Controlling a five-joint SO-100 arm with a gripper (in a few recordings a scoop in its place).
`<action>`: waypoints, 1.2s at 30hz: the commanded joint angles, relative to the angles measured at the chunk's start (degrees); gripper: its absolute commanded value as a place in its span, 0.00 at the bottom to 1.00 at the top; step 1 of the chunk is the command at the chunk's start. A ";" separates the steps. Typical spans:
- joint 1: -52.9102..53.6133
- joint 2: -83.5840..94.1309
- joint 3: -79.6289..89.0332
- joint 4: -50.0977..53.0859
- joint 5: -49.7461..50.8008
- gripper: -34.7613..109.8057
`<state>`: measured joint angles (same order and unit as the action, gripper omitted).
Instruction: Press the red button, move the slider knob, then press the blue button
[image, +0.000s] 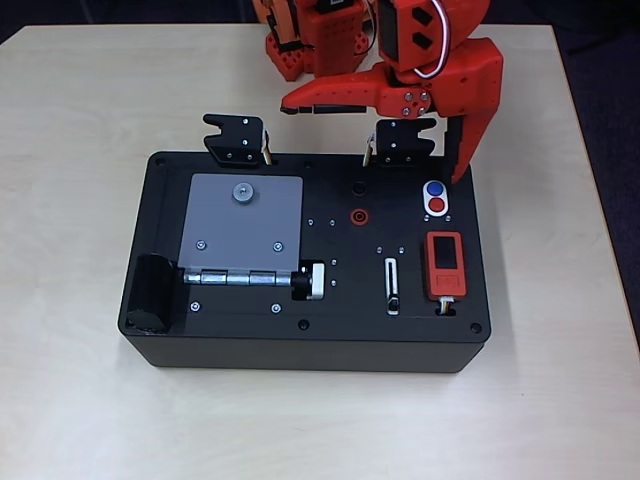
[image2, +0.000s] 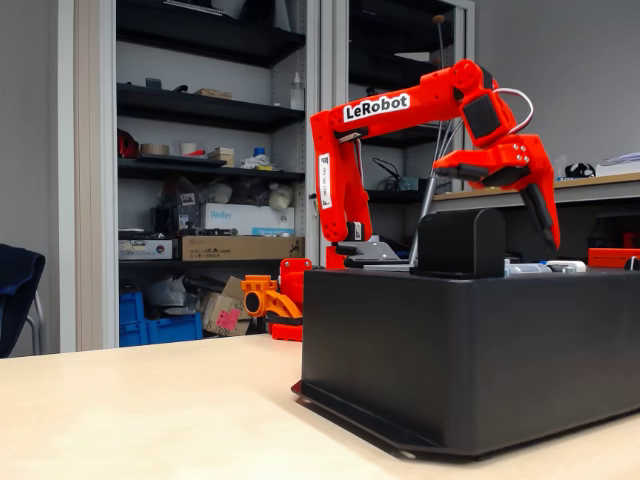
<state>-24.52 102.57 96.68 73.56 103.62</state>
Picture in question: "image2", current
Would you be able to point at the red-orange gripper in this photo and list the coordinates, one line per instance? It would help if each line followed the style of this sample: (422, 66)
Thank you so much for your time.
(505, 156)

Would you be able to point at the red-orange robot arm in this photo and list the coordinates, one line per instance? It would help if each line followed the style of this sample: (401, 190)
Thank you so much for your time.
(350, 200)

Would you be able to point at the grey desk wooden top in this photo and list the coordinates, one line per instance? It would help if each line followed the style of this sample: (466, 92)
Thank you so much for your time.
(600, 190)

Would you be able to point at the clear plastic bottle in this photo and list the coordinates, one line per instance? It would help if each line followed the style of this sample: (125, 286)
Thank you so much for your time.
(562, 167)

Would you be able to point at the black white plush toy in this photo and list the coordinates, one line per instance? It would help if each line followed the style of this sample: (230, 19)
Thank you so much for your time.
(580, 170)

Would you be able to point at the silver metal hinge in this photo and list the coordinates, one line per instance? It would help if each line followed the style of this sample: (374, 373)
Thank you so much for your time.
(525, 269)

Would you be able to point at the white latch block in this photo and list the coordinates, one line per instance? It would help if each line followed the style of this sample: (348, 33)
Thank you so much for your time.
(567, 265)

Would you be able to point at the dark device box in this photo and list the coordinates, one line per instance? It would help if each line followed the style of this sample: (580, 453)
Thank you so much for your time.
(412, 183)

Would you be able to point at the white paper stack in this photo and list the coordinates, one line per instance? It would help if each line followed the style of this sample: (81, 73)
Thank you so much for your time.
(622, 162)

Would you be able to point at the red-orange display module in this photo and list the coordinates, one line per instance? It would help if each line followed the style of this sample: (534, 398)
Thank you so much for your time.
(607, 257)

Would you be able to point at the white paper sheet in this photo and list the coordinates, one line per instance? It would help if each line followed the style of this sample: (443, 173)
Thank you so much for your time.
(415, 56)

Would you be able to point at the black task board box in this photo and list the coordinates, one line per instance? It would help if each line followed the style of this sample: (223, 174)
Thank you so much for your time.
(450, 350)

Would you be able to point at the grey cabinet black shelves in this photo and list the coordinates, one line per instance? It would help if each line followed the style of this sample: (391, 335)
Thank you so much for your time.
(327, 50)
(107, 150)

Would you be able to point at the white plastic bag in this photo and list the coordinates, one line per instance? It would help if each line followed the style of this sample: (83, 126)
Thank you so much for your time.
(217, 192)
(280, 196)

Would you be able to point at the white squeeze bottle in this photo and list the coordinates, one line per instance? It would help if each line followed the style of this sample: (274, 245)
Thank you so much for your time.
(297, 95)

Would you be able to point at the blue round cap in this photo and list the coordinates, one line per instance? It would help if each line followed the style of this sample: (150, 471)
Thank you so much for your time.
(259, 151)

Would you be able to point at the white crumpled cloth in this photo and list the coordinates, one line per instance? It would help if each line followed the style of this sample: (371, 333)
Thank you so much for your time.
(255, 161)

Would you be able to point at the orange table clamp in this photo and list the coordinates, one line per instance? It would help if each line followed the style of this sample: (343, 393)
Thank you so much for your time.
(265, 300)

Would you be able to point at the white Weller box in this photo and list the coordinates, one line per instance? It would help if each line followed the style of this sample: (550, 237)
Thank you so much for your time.
(230, 217)

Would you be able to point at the small wooden box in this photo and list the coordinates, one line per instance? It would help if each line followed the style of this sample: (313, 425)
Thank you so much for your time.
(222, 156)

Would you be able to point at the long brown cardboard box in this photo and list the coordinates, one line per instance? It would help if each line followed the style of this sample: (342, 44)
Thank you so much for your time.
(225, 248)

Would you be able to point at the small flat cardboard box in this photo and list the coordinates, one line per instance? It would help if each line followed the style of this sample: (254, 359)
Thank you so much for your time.
(212, 93)

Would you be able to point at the red marker pen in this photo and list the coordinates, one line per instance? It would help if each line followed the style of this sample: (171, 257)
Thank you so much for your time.
(196, 153)

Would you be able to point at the cardboard box pink label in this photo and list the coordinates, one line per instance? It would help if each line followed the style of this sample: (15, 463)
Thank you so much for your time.
(215, 312)

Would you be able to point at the white tape roll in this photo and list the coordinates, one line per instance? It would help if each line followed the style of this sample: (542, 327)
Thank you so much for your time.
(188, 148)

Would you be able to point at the black electronic equipment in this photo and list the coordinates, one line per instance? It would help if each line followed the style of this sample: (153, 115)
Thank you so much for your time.
(172, 210)

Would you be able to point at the small black object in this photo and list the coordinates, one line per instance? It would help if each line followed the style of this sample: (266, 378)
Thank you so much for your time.
(181, 89)

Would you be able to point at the grey plastic bag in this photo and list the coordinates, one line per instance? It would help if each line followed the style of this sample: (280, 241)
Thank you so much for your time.
(170, 295)

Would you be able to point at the brown tape roll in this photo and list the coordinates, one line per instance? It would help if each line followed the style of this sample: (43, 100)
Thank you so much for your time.
(155, 149)

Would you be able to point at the low blue plastic crate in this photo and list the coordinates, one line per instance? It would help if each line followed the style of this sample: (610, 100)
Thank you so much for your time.
(175, 330)

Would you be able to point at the white printed flat box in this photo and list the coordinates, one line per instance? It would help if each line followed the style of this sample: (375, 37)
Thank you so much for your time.
(145, 250)

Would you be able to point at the dark grey small box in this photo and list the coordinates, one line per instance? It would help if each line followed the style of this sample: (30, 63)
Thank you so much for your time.
(153, 83)

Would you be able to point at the red rounded object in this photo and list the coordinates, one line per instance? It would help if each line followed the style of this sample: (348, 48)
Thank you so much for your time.
(127, 145)

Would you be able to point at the tall blue plastic crate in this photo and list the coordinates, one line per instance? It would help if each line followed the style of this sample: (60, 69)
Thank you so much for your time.
(131, 312)

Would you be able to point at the grey metal chair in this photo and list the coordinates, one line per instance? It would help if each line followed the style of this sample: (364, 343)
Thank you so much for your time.
(39, 320)

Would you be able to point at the dark blue chair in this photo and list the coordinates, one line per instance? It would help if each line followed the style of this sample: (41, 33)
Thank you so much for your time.
(20, 290)

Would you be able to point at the black rounded post block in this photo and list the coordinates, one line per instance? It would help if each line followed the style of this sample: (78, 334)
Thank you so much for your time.
(460, 245)

